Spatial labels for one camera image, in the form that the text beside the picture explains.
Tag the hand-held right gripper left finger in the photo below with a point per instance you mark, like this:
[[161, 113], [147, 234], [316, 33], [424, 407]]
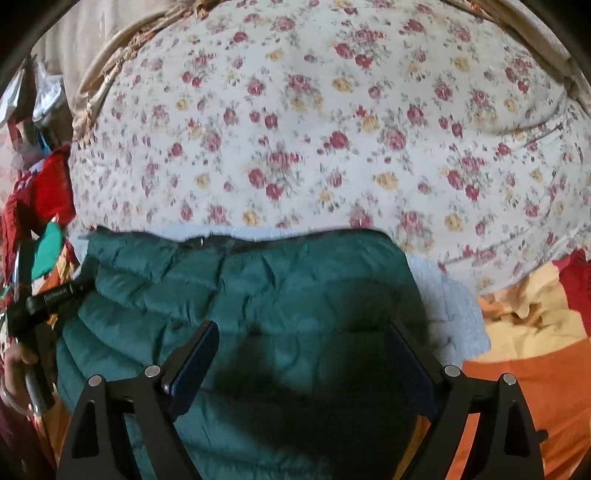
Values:
[[194, 369]]

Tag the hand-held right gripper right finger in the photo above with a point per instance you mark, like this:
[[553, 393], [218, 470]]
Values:
[[413, 369]]

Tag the green puffer jacket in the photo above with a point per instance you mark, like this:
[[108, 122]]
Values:
[[277, 295]]

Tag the person's left hand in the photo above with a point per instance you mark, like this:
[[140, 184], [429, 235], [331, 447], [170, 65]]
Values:
[[16, 364]]

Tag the teal cloth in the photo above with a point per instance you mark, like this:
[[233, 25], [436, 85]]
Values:
[[48, 254]]

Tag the white fluffy blanket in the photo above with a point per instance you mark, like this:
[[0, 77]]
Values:
[[445, 300]]

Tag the red cloth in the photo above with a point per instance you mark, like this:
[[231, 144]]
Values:
[[41, 194]]

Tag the silver bangle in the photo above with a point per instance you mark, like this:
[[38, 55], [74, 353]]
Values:
[[16, 406]]

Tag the orange and yellow blanket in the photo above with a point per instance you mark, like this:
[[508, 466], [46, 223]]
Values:
[[531, 350]]

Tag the silver plastic bag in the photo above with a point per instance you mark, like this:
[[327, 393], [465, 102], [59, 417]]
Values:
[[44, 97]]

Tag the floral bedsheet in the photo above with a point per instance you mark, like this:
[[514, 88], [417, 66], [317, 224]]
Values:
[[323, 138]]

